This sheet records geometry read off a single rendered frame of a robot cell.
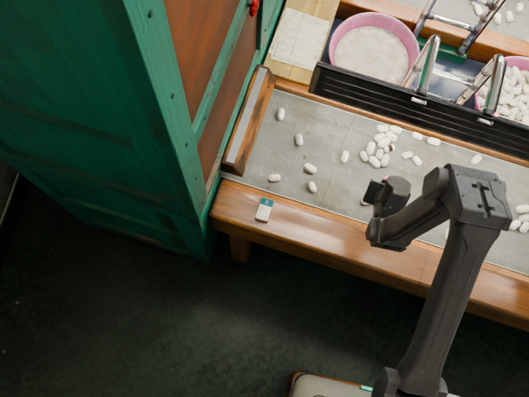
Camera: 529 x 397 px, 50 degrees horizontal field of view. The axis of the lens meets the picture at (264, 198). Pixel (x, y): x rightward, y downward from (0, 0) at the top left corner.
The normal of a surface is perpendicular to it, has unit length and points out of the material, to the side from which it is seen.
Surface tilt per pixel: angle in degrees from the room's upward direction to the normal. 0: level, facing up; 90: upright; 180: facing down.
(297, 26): 0
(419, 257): 0
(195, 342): 0
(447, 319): 35
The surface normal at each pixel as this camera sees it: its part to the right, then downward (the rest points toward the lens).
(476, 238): -0.01, 0.34
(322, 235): 0.04, -0.25
